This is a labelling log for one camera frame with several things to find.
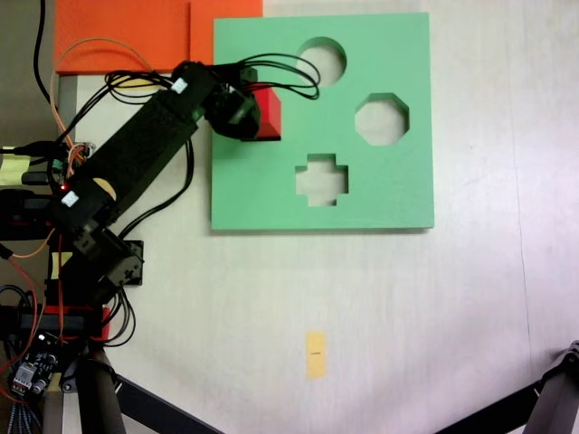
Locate small connector board with wires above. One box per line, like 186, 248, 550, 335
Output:
62, 142, 94, 180

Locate thin black servo wires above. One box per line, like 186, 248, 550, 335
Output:
211, 52, 323, 101

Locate yellow tape strip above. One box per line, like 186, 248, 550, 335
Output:
306, 330, 328, 381

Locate black tripod brace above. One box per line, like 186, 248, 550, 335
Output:
432, 389, 544, 434
110, 373, 230, 434

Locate orange flat block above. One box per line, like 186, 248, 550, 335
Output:
53, 0, 192, 76
189, 0, 264, 64

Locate thick black cable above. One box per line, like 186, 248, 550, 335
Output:
34, 0, 57, 108

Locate thick grey tripod leg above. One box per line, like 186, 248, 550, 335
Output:
523, 338, 579, 434

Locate black circuit board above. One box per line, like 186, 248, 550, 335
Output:
9, 333, 62, 401

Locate yellow sticky note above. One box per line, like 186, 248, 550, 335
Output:
0, 152, 31, 185
51, 250, 74, 280

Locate red square block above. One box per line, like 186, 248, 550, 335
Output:
254, 87, 284, 139

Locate red table clamp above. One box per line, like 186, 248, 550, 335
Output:
43, 303, 113, 343

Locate thin orange wire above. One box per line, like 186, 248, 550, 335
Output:
48, 37, 156, 153

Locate green shape sorter board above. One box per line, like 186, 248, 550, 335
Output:
209, 11, 436, 235

